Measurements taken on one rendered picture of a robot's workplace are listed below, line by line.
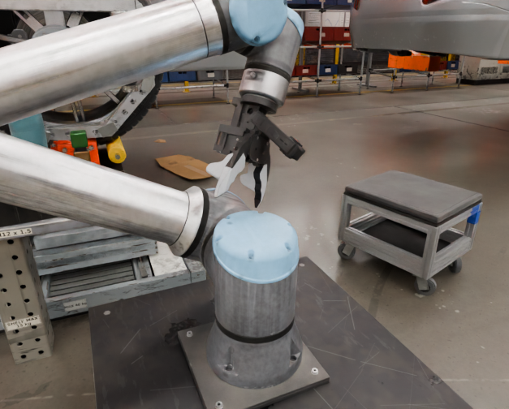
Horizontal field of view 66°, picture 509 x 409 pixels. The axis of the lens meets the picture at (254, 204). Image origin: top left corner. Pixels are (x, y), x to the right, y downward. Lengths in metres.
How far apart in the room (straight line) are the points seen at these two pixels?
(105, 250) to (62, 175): 0.90
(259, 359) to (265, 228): 0.23
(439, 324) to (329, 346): 0.70
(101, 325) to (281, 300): 0.45
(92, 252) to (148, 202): 0.87
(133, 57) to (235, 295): 0.39
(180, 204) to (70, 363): 0.74
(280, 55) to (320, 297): 0.57
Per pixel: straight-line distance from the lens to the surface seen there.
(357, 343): 0.90
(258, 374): 0.76
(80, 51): 0.56
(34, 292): 1.29
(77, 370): 1.34
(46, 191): 0.73
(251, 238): 0.66
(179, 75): 5.57
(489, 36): 3.20
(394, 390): 0.83
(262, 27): 0.60
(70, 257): 1.61
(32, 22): 1.51
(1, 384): 1.40
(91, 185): 0.73
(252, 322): 0.70
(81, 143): 1.14
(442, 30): 3.23
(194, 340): 0.87
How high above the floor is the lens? 0.89
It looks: 23 degrees down
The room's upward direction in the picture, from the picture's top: straight up
